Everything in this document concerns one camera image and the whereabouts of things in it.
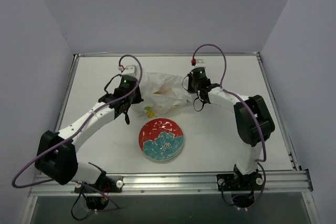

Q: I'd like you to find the white plastic bag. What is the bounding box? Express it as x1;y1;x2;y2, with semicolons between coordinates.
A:
131;72;193;118

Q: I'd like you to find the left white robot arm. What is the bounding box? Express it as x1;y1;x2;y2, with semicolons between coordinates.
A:
34;74;143;192

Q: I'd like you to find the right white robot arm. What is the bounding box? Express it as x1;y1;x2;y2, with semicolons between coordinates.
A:
186;67;275;189

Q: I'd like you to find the red plate blue flower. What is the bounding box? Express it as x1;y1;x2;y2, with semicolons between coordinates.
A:
138;118;185;162

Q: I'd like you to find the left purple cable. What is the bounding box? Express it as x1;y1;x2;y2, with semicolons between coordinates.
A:
12;55;144;213

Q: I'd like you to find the purple cable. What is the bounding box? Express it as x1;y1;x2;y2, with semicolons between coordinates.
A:
193;43;267;205
12;55;144;213

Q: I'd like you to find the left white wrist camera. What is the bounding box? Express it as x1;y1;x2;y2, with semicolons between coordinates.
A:
118;65;138;78

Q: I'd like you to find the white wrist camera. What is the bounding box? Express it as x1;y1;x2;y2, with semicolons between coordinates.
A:
191;58;206;69
118;65;138;78

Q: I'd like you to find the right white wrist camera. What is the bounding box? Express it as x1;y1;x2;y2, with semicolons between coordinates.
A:
191;58;206;69

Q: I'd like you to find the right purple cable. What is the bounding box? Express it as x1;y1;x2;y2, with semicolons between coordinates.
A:
193;43;267;205

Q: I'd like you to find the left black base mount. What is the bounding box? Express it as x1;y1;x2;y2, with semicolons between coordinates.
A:
74;175;124;212

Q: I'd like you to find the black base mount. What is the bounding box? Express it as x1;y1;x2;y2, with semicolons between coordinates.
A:
74;175;124;212
216;172;266;211

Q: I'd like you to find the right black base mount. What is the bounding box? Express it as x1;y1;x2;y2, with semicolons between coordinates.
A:
216;172;266;211

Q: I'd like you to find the aluminium front rail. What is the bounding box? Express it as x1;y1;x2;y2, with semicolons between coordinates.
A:
28;170;313;197

